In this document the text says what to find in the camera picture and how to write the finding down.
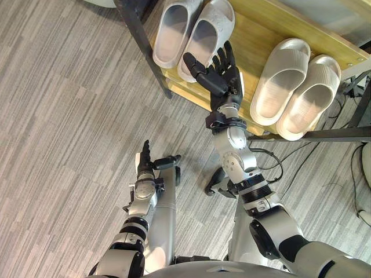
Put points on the dark left robot foot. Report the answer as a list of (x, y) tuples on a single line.
[(166, 161)]

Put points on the silver left robot leg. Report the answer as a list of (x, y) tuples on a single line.
[(166, 214)]

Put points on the grey smooth slipper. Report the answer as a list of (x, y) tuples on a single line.
[(174, 32)]

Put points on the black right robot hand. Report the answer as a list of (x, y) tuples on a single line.
[(217, 79)]

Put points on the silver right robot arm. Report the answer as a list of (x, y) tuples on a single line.
[(261, 199)]

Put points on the grey speckled slipper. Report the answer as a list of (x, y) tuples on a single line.
[(205, 32)]

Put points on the wooden shoe rack shelf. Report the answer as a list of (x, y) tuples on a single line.
[(255, 34)]

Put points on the black metal rack rail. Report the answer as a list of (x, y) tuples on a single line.
[(333, 133)]

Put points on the black folding stand legs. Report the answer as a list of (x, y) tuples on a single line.
[(355, 84)]

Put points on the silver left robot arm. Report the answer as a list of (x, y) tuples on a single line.
[(139, 202)]

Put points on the beige ribbed slipper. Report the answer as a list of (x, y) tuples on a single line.
[(310, 101), (278, 84)]

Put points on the silver robot torso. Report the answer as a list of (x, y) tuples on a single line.
[(220, 269)]

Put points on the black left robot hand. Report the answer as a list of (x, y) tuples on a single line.
[(145, 162)]

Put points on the black metal rack post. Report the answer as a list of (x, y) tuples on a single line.
[(136, 32)]

